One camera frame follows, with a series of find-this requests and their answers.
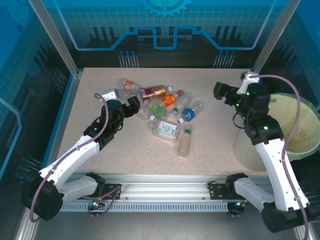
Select clear plastic bottle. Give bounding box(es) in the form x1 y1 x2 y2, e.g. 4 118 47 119
294 126 312 142
138 99 154 120

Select crushed bottle orange green label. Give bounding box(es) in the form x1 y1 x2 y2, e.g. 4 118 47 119
118 77 141 92

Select amber bottle red label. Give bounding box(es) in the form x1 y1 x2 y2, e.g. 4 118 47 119
139 84 173 101

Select clear bottle green soda label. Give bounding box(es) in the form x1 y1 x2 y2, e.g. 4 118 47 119
143 101 168 121

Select gold cap bottle orange label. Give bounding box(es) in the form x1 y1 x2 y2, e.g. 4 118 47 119
159 89 185 109

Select clear bottle green neck label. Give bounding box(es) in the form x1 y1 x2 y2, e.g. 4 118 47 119
169 92 193 120

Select clear bottle blue label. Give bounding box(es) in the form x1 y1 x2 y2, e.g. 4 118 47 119
176 100 205 125

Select square bottle white label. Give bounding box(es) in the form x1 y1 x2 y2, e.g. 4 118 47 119
148 115 180 144

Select green cap beige bottle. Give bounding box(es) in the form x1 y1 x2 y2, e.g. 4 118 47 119
176 124 194 158

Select pale green plastic bin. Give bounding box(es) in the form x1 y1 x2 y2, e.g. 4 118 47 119
232 91 320 171

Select aluminium mounting beam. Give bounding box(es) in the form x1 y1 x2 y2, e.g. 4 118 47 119
63 172 276 205

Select small green lit circuit board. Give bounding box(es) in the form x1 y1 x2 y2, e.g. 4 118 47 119
226 199 250 219
86 198 107 219

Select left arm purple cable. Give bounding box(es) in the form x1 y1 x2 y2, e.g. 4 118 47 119
29 92 123 223

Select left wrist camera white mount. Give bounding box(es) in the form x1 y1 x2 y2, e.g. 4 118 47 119
102 89 119 100

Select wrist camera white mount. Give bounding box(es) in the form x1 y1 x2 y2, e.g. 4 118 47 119
236 71 261 95
102 89 119 100

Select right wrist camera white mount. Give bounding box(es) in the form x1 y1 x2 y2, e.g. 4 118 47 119
236 71 261 95

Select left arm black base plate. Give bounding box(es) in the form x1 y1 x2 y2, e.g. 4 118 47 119
98 183 123 201

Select aluminium frame post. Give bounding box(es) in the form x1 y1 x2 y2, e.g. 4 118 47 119
26 0 85 78
251 0 303 78

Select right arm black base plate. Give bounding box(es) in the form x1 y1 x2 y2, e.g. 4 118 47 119
208 181 232 201

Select slotted grey cable duct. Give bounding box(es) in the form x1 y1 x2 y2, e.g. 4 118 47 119
59 202 230 213

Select aluminium frame side rail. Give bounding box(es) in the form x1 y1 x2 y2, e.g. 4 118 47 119
14 209 38 240

